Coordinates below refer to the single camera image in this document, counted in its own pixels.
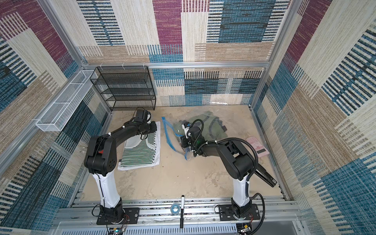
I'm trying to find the white wire wall basket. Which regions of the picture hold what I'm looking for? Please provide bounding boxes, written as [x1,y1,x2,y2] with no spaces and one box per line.
[36,70,94,132]

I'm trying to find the green patterned garment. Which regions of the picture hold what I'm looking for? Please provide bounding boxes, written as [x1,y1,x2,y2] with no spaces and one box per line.
[173,111,228,141]

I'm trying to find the blue tape roll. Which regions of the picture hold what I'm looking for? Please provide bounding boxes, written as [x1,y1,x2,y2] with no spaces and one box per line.
[170,203,181,215]

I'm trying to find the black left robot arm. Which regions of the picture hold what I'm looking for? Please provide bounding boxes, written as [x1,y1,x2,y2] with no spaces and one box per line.
[84,109,157,224]

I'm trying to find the white tank top navy trim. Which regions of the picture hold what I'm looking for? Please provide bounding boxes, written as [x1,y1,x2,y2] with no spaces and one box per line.
[117,121,161,171]

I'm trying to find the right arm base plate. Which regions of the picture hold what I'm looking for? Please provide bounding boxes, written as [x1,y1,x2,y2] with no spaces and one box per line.
[214,204,261,221]

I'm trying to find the green white striped tank top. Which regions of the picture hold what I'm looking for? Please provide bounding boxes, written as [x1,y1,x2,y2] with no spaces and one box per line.
[120,133,157,167]

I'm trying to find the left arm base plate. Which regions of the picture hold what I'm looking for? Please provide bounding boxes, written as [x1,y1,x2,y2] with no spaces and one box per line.
[96,206,140,225]

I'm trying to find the black white striped shirt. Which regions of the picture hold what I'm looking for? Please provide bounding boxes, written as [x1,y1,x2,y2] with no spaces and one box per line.
[139,121,161,165]

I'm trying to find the black mesh shelf rack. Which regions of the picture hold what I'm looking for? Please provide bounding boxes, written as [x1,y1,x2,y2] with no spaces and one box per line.
[90,66,156,111]

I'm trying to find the black marker pen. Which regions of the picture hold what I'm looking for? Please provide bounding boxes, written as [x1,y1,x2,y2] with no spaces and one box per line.
[180,195,185,229]

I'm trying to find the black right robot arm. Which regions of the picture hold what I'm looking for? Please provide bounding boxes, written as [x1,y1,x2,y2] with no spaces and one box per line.
[180,122,277,220]

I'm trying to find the clear vacuum bag blue zip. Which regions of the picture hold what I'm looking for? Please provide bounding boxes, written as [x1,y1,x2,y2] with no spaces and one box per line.
[162,111,228,161]

